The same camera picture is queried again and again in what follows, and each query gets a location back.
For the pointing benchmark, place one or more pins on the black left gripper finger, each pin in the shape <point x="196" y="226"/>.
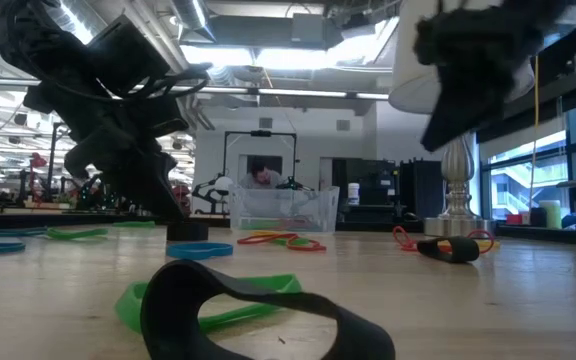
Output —
<point x="153" y="180"/>

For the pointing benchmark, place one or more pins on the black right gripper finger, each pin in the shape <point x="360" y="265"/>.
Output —
<point x="463" y="100"/>

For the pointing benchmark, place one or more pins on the wide black rubber band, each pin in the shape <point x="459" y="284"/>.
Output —
<point x="168" y="310"/>
<point x="186" y="231"/>

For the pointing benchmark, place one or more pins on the yellow rubber band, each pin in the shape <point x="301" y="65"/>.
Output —
<point x="490" y="245"/>
<point x="263" y="233"/>

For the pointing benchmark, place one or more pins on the small black block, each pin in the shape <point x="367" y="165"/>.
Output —
<point x="460" y="249"/>

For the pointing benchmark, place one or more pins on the red rubber band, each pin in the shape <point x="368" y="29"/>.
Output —
<point x="400" y="239"/>
<point x="308" y="246"/>

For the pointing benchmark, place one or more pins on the black background robot arm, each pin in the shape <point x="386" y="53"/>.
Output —
<point x="203" y="192"/>

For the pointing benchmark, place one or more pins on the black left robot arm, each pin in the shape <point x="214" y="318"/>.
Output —
<point x="28" y="35"/>

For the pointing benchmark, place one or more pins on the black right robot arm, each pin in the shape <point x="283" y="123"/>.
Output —
<point x="533" y="6"/>

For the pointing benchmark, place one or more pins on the clear plastic bin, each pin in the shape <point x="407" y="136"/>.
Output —
<point x="313" y="207"/>

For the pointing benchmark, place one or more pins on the white shade table lamp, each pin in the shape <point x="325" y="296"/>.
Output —
<point x="458" y="170"/>

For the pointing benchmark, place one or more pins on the white globe lamp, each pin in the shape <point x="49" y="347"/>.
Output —
<point x="223" y="184"/>

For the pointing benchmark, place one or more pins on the black cabinet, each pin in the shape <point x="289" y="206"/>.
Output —
<point x="368" y="185"/>
<point x="420" y="190"/>

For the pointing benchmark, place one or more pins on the person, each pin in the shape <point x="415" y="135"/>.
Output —
<point x="260" y="177"/>

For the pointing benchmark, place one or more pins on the small red box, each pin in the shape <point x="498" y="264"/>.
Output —
<point x="514" y="219"/>

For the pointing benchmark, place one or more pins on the black cup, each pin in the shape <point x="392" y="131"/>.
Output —
<point x="534" y="217"/>

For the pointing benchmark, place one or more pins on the green cup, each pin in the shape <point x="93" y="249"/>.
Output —
<point x="550" y="215"/>

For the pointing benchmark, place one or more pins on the white plastic container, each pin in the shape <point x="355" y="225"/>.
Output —
<point x="353" y="194"/>

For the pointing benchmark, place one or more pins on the ceiling light strip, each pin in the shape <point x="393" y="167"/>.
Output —
<point x="293" y="92"/>

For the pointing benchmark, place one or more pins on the grey ceiling box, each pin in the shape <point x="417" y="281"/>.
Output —
<point x="308" y="27"/>

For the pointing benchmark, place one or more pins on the black rig frame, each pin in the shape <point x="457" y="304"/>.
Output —
<point x="260" y="133"/>
<point x="52" y="160"/>

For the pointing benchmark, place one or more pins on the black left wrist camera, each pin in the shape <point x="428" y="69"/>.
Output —
<point x="128" y="50"/>

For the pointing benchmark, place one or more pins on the silver ceiling duct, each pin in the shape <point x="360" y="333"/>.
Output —
<point x="188" y="15"/>

